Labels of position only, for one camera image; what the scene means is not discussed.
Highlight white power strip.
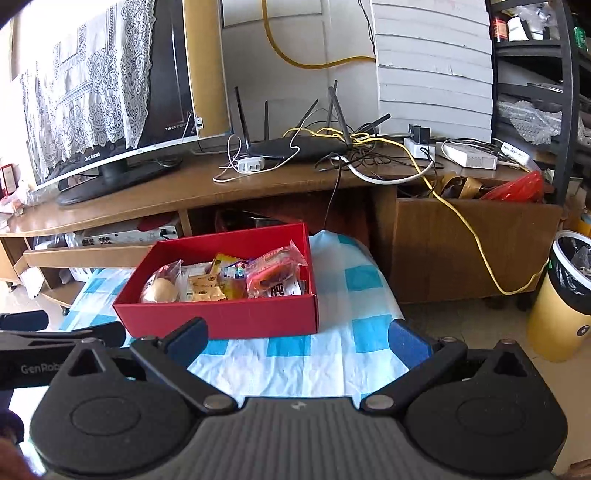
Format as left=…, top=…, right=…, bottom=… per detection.
left=404, top=136, right=438, bottom=158

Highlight red plastic bag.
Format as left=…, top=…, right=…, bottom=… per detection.
left=479, top=170, right=546, bottom=203

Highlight black router with antennas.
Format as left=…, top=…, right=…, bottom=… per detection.
left=234, top=80, right=393, bottom=163

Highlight cream trash bin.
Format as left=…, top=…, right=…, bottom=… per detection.
left=525, top=229, right=591, bottom=364

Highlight red cardboard box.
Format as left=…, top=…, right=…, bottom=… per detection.
left=113, top=222, right=320, bottom=340

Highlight pale yellow bun packet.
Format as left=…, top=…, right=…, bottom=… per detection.
left=140, top=260, right=184, bottom=304

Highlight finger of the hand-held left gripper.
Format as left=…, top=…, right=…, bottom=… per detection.
left=0, top=321, right=127, bottom=352
left=0, top=310, right=49, bottom=332

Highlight black white snack packet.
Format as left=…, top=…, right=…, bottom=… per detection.
left=267, top=281, right=304, bottom=297

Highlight small white box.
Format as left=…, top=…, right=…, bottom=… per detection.
left=506, top=16, right=533, bottom=42

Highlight clear plastic bag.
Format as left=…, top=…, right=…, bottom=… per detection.
left=34, top=232, right=85, bottom=251

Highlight thick white cable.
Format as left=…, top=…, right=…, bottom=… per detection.
left=329, top=154, right=438, bottom=186

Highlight white lace cloth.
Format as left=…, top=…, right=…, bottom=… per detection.
left=20, top=0, right=156, bottom=184

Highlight red plaque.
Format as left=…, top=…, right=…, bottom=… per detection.
left=0, top=163, right=18, bottom=198

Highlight black shelf rack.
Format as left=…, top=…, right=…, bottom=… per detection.
left=484, top=0, right=591, bottom=205

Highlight wooden television stand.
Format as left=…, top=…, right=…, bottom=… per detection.
left=0, top=137, right=565, bottom=306

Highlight small white device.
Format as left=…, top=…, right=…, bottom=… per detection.
left=500, top=141, right=537, bottom=168

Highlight thin yellow cable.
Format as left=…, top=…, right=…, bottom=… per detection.
left=281, top=126, right=551, bottom=296

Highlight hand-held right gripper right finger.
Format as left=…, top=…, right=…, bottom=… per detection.
left=360, top=319, right=541, bottom=413

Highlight bubble wrap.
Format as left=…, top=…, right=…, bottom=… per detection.
left=495, top=100, right=563, bottom=145

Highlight flat screen television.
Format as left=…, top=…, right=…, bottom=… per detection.
left=18, top=0, right=232, bottom=206

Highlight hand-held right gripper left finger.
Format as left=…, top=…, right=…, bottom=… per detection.
left=55, top=318, right=238, bottom=415

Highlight cream orange snack packet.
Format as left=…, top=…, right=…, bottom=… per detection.
left=188, top=273, right=227, bottom=302

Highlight yellow green snack packet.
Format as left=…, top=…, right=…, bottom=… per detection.
left=205, top=252, right=242, bottom=276

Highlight white power adapter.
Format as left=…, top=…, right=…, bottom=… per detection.
left=237, top=155, right=267, bottom=174

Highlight pink clear snack packet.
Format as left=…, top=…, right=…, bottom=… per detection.
left=244, top=239, right=310, bottom=299

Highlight brown ribbons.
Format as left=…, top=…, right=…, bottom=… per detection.
left=440, top=172, right=486, bottom=200

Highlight silver media player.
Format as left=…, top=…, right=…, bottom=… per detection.
left=80, top=224, right=182, bottom=247

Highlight thick yellow cable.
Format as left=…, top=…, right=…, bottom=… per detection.
left=261, top=0, right=376, bottom=71

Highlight thin black cable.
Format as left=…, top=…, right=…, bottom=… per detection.
left=322, top=161, right=345, bottom=232

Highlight dark red cloth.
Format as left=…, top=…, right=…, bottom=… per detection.
left=137, top=215, right=175, bottom=232

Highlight stack of white foam boards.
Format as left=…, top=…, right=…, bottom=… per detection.
left=370, top=0, right=496, bottom=142

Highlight white modem box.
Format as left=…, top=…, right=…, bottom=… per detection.
left=441, top=140, right=499, bottom=171

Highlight blue checkered tablecloth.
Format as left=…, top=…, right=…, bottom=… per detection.
left=59, top=230, right=413, bottom=403

